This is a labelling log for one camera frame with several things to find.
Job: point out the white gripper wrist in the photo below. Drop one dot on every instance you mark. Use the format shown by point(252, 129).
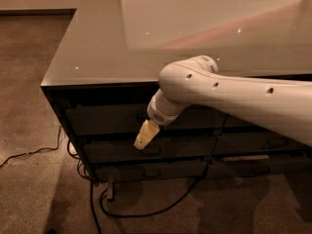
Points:
point(158, 115)

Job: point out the drawer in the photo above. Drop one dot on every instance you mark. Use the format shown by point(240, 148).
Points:
point(233, 122)
point(255, 142)
point(264, 167)
point(127, 118)
point(123, 173)
point(158, 149)

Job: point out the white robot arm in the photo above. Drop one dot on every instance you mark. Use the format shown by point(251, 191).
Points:
point(281, 106)

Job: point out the dark cabinet with glossy top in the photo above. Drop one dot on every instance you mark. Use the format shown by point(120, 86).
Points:
point(113, 50)

